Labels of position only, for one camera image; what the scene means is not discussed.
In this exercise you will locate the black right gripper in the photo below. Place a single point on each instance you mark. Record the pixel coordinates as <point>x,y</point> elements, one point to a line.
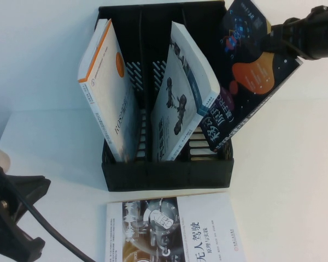
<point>300,35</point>

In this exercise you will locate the dark blue colourful book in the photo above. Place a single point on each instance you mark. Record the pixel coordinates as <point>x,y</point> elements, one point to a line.
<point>251,73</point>

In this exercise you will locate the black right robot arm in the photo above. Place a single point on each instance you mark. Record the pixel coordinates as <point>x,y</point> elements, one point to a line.
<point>325,35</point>

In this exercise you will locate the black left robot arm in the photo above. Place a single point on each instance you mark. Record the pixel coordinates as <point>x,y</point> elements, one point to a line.
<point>5,232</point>

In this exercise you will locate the white book with black robots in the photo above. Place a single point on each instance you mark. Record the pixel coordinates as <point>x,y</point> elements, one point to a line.
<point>177,82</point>

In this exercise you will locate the white book with orange stripe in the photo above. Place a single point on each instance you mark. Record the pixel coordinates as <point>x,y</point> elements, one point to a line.
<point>106,82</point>

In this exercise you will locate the white book with grey photo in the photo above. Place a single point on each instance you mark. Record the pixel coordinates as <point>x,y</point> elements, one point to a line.
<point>202,213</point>

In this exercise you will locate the black plastic file rack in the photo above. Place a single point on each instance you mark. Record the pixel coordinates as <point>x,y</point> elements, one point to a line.
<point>166,174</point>

